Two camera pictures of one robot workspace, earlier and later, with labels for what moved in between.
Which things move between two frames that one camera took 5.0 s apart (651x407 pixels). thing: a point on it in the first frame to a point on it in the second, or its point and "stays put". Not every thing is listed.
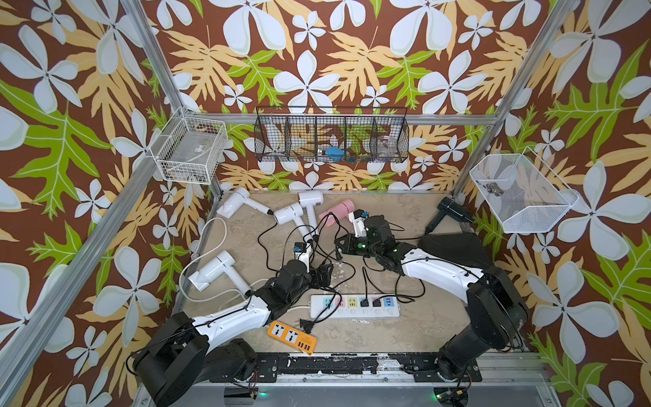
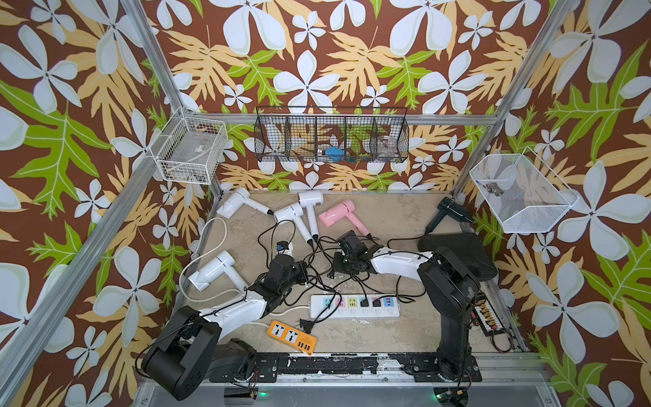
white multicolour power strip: x=354 y=306 stays put
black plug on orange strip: x=308 y=325 stays put
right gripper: x=348 y=248 to x=336 y=264
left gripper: x=325 y=276 to x=300 y=268
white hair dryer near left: x=219 y=266 stays put
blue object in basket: x=335 y=153 stays put
